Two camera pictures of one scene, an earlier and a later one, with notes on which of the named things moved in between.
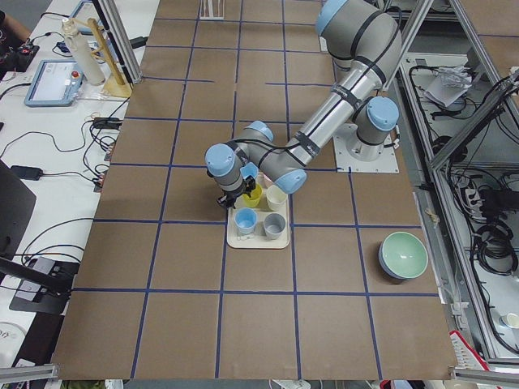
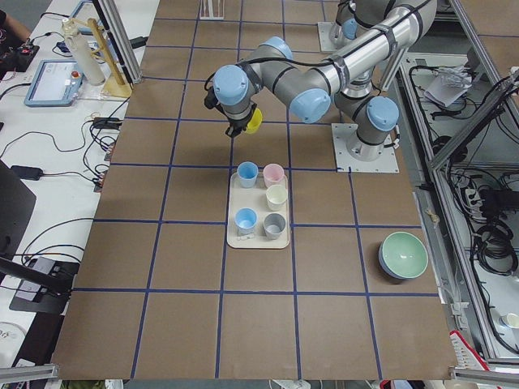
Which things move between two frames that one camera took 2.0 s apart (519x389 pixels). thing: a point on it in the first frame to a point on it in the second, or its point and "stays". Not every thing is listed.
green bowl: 405,254 stays
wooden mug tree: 117,85 stays
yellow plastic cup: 253,201 to 255,121
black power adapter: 27,173 stays
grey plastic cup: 274,224 stays
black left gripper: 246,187 to 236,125
